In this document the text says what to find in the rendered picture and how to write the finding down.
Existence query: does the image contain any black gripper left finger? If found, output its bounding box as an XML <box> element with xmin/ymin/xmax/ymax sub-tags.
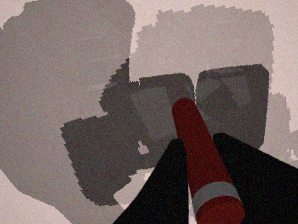
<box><xmin>113</xmin><ymin>139</ymin><xmax>189</xmax><ymax>224</ymax></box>

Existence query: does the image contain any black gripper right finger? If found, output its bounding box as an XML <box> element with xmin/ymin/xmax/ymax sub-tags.
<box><xmin>213</xmin><ymin>132</ymin><xmax>298</xmax><ymax>224</ymax></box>

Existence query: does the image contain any dark red cylindrical peg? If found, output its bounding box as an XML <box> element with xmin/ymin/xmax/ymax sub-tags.
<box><xmin>173</xmin><ymin>97</ymin><xmax>245</xmax><ymax>224</ymax></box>

